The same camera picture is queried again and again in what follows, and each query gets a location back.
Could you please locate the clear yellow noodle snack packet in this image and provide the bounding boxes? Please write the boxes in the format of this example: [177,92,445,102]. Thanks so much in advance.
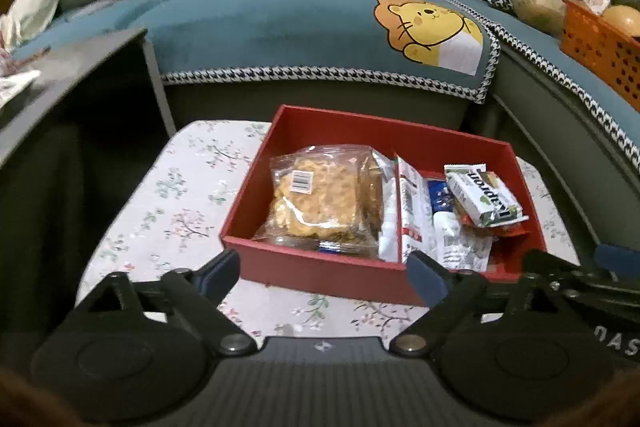
[252,146,388,258]

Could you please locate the white paper packet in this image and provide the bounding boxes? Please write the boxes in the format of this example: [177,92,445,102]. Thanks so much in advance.
[0,69,42,108]

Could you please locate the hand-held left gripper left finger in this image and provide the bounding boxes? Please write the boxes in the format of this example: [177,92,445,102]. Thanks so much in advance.
[75,248,258,355]

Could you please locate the orange plastic basket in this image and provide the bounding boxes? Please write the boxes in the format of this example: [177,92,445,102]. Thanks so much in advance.
[560,0,640,102]

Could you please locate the blue sofa cover lion print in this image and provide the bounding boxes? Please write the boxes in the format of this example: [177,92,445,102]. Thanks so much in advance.
[12,0,640,168]

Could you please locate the red cardboard box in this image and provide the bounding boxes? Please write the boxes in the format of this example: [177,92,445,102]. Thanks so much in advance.
[219,104,548,308]

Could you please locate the long red and white packet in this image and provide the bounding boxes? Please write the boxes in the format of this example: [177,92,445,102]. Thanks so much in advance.
[377,152,436,264]

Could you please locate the blue snack packet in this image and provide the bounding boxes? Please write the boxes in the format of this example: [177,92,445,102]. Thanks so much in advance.
[425,179,457,214]

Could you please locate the white cloth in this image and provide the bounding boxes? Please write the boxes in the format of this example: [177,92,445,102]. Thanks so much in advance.
[0,0,67,48]

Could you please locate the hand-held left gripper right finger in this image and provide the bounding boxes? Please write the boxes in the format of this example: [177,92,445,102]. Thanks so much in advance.
[389,251,591,355]

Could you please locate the grey side table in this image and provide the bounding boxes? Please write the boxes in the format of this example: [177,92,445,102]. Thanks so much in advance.
[0,27,177,168]

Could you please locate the green sofa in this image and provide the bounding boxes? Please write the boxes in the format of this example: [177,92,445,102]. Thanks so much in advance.
[10,0,640,258]

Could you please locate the green and white wafer packet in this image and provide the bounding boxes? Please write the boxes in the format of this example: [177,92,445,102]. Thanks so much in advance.
[444,163,530,229]

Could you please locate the yellow round object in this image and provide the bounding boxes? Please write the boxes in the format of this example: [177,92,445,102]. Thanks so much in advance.
[600,5,640,38]

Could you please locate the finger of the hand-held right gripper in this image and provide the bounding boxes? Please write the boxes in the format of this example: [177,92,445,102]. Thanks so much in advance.
[595,243,640,278]
[525,249,640,295]

